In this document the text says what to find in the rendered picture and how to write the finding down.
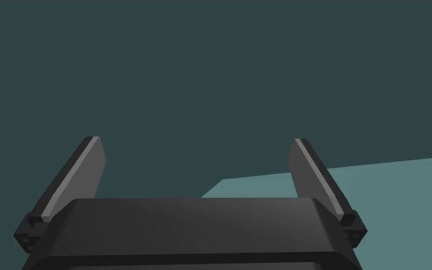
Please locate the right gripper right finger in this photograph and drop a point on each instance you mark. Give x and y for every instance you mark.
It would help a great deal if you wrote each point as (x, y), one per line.
(315, 176)

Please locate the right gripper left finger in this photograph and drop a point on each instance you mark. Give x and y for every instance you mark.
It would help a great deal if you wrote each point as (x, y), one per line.
(76, 176)

